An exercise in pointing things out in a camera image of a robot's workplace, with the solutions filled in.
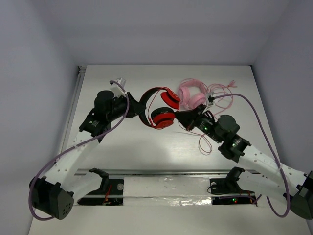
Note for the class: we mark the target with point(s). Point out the red black headphones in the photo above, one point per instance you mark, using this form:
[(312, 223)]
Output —
[(161, 117)]

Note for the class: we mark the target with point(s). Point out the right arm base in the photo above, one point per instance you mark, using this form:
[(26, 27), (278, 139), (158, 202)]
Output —
[(226, 191)]

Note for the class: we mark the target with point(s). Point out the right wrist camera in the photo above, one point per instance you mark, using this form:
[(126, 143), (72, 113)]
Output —
[(209, 99)]

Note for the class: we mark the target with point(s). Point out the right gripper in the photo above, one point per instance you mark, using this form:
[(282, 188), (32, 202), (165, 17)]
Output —
[(190, 118)]

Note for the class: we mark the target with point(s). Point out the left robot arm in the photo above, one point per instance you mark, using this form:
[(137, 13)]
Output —
[(55, 190)]

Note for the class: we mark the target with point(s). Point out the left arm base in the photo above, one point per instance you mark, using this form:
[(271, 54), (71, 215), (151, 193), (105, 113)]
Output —
[(109, 193)]

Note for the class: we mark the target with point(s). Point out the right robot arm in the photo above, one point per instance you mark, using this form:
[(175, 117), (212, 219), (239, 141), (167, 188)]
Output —
[(255, 171)]

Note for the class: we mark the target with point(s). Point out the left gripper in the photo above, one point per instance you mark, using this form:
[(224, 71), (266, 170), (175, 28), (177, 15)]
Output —
[(128, 105)]

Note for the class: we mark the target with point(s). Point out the pink headphones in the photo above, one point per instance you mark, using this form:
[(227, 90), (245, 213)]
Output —
[(187, 100)]

